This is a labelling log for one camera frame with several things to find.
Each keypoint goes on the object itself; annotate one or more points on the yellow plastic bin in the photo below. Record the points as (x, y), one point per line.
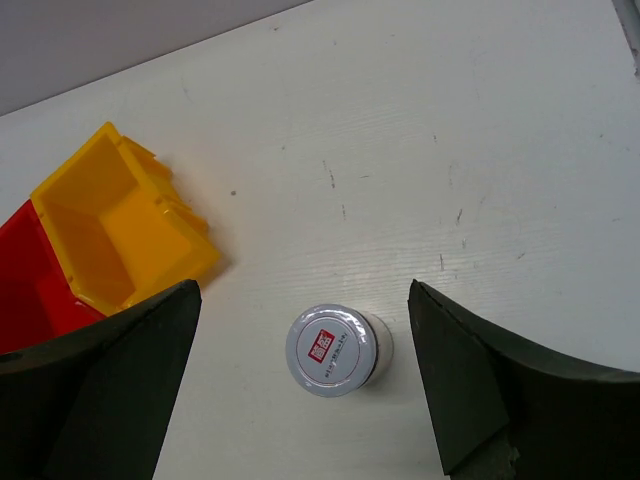
(118, 227)

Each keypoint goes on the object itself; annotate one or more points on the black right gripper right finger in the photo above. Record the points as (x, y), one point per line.
(505, 407)

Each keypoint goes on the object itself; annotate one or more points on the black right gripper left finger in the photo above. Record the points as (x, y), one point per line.
(96, 403)

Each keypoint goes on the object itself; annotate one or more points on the red plastic bin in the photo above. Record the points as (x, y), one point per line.
(37, 303)

